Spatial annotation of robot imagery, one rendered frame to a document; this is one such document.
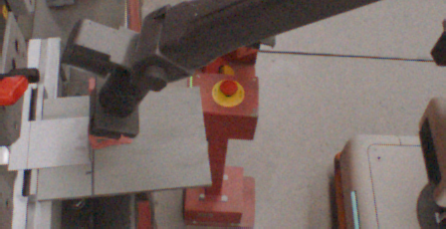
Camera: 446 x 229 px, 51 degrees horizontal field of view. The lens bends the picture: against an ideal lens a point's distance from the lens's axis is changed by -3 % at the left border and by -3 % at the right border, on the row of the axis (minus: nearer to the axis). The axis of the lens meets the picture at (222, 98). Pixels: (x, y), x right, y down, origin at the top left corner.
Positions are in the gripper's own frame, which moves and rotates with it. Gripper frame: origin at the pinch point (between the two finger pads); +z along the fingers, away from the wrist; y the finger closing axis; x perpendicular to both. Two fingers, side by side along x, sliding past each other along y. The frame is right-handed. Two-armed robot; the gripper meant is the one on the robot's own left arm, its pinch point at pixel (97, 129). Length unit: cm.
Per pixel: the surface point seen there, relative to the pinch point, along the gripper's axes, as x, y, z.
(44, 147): -6.9, 1.7, 5.3
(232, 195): 69, -22, 65
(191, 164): 13.4, 6.5, -5.2
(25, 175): -9.0, 5.7, 7.7
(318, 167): 107, -34, 59
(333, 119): 116, -54, 54
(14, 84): -16.2, 10.8, -23.9
